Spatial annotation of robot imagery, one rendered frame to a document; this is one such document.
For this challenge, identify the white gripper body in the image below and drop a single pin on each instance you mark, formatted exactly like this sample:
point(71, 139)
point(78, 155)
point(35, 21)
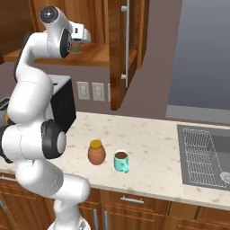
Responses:
point(85, 35)

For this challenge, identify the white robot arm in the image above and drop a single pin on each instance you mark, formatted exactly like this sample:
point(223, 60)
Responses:
point(30, 99)

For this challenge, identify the small cinnamon jar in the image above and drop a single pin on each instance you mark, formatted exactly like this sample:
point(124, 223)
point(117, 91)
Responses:
point(76, 48)

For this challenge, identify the brown honey jar yellow lid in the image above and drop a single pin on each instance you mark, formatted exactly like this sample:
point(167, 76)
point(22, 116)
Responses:
point(96, 154)

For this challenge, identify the teal mug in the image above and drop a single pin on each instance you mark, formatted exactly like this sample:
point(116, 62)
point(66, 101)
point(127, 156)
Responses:
point(120, 161)

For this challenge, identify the wooden base cabinet door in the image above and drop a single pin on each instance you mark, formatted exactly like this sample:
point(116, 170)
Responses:
point(88, 217)
point(131, 221)
point(203, 220)

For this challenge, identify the black toaster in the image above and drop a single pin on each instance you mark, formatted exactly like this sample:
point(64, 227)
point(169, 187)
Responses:
point(64, 104)

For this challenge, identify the grey small appliance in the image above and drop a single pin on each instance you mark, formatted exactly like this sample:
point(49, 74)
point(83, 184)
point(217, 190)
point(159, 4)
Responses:
point(3, 104)

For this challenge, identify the grey blue window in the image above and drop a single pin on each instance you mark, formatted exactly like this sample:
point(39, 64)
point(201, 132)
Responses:
point(200, 54)

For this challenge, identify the wooden drawer front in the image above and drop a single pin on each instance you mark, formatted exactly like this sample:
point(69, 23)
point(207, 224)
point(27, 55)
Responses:
point(9, 187)
point(155, 206)

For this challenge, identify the grey sink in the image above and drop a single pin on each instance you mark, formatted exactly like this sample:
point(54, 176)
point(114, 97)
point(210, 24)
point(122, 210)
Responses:
point(215, 149)

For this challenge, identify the wooden wall cabinet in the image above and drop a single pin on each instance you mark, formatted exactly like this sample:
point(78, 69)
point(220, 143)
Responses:
point(92, 54)

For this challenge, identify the white wall outlet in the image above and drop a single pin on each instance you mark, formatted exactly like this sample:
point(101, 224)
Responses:
point(83, 90)
point(98, 91)
point(109, 92)

